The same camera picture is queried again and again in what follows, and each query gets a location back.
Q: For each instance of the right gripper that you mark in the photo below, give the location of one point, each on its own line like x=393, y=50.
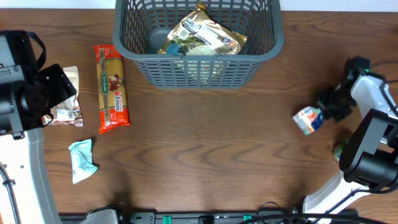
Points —
x=336, y=116

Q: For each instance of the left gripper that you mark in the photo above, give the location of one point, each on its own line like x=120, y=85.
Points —
x=58, y=79

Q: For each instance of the white brown nuts bag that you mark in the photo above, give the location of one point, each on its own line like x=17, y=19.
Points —
x=68, y=112

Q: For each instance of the Kleenex tissue multipack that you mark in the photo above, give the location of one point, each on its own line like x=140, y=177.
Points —
x=309, y=119

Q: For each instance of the green lid jar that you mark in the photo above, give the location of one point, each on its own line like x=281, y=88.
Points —
x=337, y=150

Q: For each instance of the orange spaghetti packet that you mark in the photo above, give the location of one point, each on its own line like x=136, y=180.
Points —
x=113, y=107

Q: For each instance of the grey plastic basket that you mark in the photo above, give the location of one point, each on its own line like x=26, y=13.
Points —
x=141, y=28

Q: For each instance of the gold foil snack bag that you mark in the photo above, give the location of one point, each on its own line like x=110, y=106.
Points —
x=198, y=34

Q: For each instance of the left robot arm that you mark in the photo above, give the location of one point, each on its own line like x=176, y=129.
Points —
x=28, y=93

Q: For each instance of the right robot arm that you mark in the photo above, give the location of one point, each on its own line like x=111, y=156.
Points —
x=368, y=159

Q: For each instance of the teal white small sachet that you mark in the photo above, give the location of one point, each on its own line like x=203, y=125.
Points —
x=82, y=160

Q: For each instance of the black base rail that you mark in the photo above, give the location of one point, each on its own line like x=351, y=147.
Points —
x=197, y=218

